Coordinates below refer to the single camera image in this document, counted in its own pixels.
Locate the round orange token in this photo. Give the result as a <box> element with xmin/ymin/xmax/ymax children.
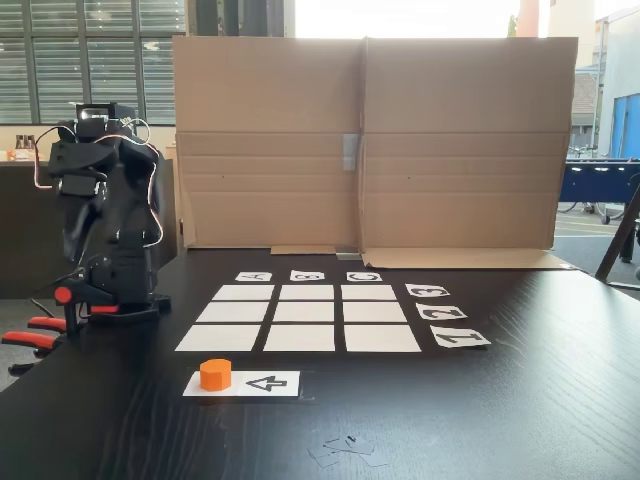
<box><xmin>199</xmin><ymin>358</ymin><xmax>233</xmax><ymax>391</ymax></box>

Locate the white paper grid square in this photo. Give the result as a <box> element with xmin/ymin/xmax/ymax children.
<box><xmin>342</xmin><ymin>301</ymin><xmax>407</xmax><ymax>323</ymax></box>
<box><xmin>279</xmin><ymin>284</ymin><xmax>335</xmax><ymax>302</ymax></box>
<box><xmin>212</xmin><ymin>284</ymin><xmax>275</xmax><ymax>302</ymax></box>
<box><xmin>174</xmin><ymin>324</ymin><xmax>262</xmax><ymax>353</ymax></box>
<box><xmin>344</xmin><ymin>324</ymin><xmax>423</xmax><ymax>353</ymax></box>
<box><xmin>273</xmin><ymin>301</ymin><xmax>335</xmax><ymax>323</ymax></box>
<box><xmin>263</xmin><ymin>324</ymin><xmax>335</xmax><ymax>353</ymax></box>
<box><xmin>195</xmin><ymin>301</ymin><xmax>270</xmax><ymax>323</ymax></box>
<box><xmin>341</xmin><ymin>284</ymin><xmax>399</xmax><ymax>302</ymax></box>

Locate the dark wooden counter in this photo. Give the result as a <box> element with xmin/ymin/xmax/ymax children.
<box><xmin>0</xmin><ymin>159</ymin><xmax>176</xmax><ymax>300</ymax></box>

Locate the black orange bar clamp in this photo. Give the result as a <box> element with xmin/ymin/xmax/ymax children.
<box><xmin>53</xmin><ymin>285</ymin><xmax>124</xmax><ymax>344</ymax></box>

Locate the white arrow paper sheet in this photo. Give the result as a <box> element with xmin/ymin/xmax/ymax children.
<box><xmin>182</xmin><ymin>370</ymin><xmax>301</xmax><ymax>398</ymax></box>

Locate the grey tape strip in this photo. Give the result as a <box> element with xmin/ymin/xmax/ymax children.
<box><xmin>342</xmin><ymin>133</ymin><xmax>360</xmax><ymax>172</ymax></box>

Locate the number 3 paper label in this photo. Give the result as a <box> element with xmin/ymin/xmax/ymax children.
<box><xmin>404</xmin><ymin>283</ymin><xmax>450</xmax><ymax>299</ymax></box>

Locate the number 2 paper label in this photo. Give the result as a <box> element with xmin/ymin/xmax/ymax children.
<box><xmin>415</xmin><ymin>302</ymin><xmax>469</xmax><ymax>321</ymax></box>

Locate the brown cardboard screen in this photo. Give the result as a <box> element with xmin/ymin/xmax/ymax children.
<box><xmin>171</xmin><ymin>34</ymin><xmax>580</xmax><ymax>271</ymax></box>

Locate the blue foosball table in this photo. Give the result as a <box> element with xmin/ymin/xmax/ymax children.
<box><xmin>558</xmin><ymin>158</ymin><xmax>640</xmax><ymax>225</ymax></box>

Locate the dark wooden stand leg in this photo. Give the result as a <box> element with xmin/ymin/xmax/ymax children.
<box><xmin>594</xmin><ymin>174</ymin><xmax>640</xmax><ymax>292</ymax></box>

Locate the white servo cable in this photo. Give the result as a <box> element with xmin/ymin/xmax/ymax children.
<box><xmin>33</xmin><ymin>117</ymin><xmax>166</xmax><ymax>249</ymax></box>

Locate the red black clamp handle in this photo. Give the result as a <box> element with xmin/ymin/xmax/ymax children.
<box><xmin>1</xmin><ymin>329</ymin><xmax>60</xmax><ymax>357</ymax></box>
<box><xmin>27</xmin><ymin>314</ymin><xmax>69</xmax><ymax>335</ymax></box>

